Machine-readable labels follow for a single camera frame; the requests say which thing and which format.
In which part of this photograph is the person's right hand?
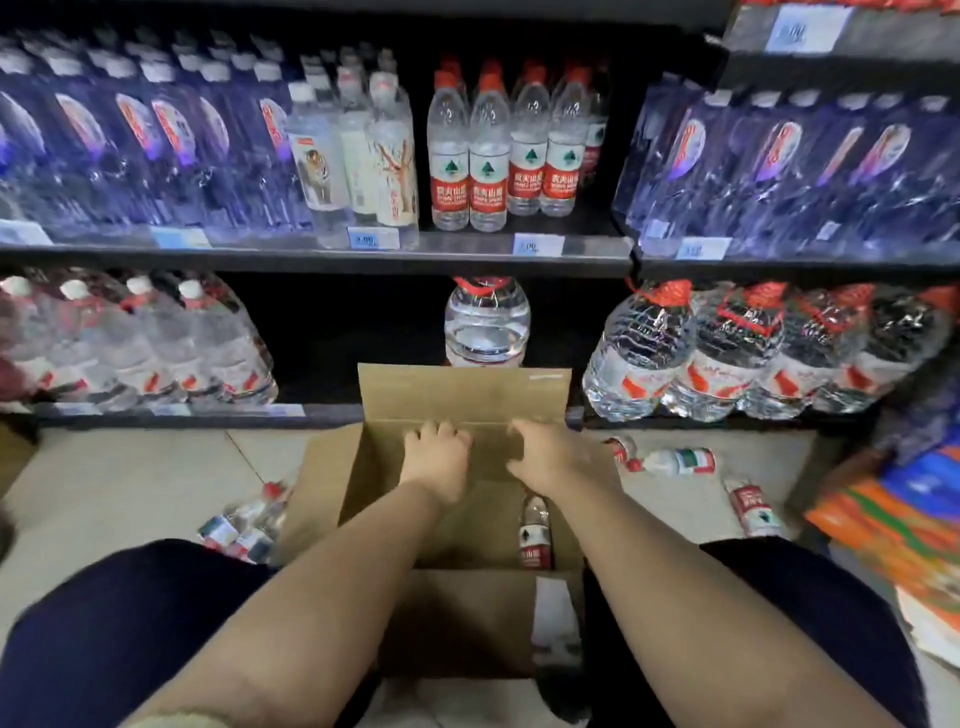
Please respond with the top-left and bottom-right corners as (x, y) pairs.
(506, 417), (622, 504)

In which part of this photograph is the person's left hand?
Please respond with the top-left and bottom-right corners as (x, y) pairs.
(397, 421), (475, 513)

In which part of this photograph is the brown cardboard box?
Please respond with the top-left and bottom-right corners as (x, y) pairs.
(273, 363), (624, 680)

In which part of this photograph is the row of red-cap water bottles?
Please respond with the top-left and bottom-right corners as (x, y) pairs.
(425, 58), (613, 234)

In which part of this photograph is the person's right forearm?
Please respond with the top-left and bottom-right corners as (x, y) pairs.
(569, 479), (909, 728)

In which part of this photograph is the person's left forearm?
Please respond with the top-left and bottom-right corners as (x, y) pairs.
(127, 479), (451, 728)

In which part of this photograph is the large jugs group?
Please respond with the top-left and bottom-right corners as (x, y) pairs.
(581, 279), (960, 424)

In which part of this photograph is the person's pale shirt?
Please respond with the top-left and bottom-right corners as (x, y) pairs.
(127, 678), (594, 728)

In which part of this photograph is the person's right leg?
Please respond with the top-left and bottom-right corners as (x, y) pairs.
(584, 536), (931, 728)

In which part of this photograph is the person's leg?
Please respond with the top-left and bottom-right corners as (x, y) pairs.
(0, 538), (376, 728)
(584, 536), (931, 728)

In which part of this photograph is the large bottles group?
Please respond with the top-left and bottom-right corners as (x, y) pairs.
(0, 268), (280, 414)

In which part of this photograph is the person's left leg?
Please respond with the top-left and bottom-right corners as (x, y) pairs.
(0, 538), (376, 728)

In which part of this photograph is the cluster of white-capped print bottles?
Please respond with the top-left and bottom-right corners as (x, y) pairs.
(287, 48), (420, 250)

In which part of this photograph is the orange gift carton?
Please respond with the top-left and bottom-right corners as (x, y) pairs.
(803, 446), (960, 609)

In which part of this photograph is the blue printed carton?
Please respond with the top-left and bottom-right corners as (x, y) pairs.
(881, 449), (960, 519)

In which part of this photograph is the large red-handled water jug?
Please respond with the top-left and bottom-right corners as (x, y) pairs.
(443, 275), (532, 369)

